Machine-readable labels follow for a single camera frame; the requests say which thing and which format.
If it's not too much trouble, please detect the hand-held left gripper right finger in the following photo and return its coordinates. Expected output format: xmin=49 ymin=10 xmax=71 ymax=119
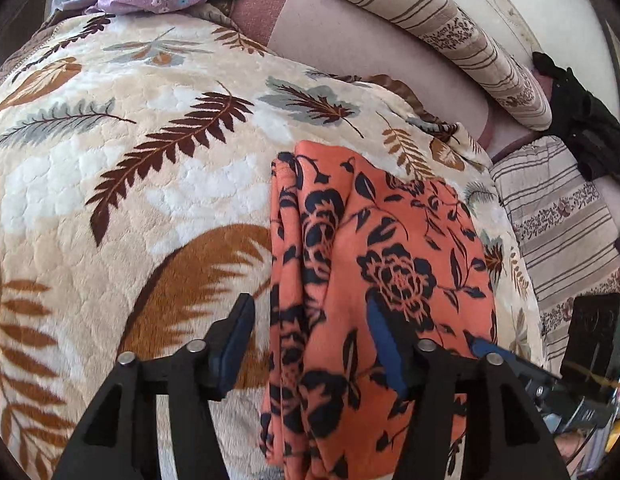
xmin=366 ymin=294 xmax=570 ymax=480

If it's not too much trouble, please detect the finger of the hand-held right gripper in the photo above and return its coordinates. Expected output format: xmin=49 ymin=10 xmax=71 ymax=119
xmin=470 ymin=337 xmax=563 ymax=398

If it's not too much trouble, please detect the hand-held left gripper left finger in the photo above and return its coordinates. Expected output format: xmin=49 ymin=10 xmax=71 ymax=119
xmin=52 ymin=293 xmax=256 ymax=480

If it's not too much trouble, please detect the orange black floral garment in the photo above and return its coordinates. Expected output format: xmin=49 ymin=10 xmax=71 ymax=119
xmin=259 ymin=140 xmax=500 ymax=480

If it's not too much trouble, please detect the striped beige flat pillow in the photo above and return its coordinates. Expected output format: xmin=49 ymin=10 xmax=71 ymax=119
xmin=490 ymin=135 xmax=620 ymax=376

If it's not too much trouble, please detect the black cloth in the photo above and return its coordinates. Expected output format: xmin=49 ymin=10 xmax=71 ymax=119
xmin=532 ymin=51 xmax=620 ymax=191

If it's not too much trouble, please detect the cream leaf print blanket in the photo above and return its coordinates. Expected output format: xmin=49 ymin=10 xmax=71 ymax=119
xmin=0 ymin=10 xmax=548 ymax=480

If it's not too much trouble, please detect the pink bedsheet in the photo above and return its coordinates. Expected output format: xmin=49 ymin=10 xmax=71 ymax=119
xmin=225 ymin=0 xmax=545 ymax=161

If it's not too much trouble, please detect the striped beige bolster pillow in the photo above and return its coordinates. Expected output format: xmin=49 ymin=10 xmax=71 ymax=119
xmin=320 ymin=0 xmax=553 ymax=132

